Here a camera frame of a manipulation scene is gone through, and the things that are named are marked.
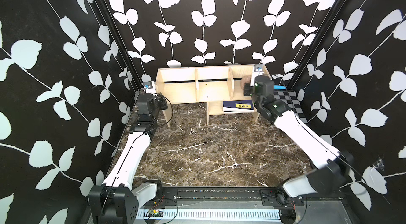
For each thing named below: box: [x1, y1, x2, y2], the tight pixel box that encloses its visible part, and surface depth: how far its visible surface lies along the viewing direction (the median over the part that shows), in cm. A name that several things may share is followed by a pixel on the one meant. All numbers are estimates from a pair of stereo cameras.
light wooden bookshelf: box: [154, 64, 260, 127], surface depth 86 cm
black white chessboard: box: [273, 90, 308, 124], surface depth 113 cm
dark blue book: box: [222, 99, 255, 114], surface depth 92 cm
